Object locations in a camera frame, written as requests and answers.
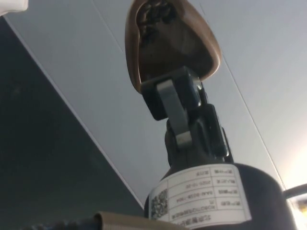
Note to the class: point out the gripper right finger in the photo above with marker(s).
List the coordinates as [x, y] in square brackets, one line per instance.
[211, 134]

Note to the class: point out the coffee beans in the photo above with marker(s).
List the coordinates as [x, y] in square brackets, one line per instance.
[156, 14]

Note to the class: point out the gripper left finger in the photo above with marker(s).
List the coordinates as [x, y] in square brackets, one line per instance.
[168, 100]

